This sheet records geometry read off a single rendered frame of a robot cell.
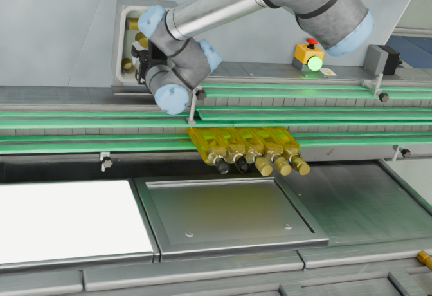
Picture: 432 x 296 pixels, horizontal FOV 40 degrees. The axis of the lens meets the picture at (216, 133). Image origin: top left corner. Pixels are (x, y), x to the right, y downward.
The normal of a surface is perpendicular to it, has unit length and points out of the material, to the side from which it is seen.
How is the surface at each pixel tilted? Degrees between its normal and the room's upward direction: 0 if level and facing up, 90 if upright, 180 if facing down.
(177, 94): 0
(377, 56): 90
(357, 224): 90
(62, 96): 90
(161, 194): 90
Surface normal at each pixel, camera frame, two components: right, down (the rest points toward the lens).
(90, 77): 0.32, 0.48
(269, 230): 0.16, -0.88
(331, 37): -0.28, 0.81
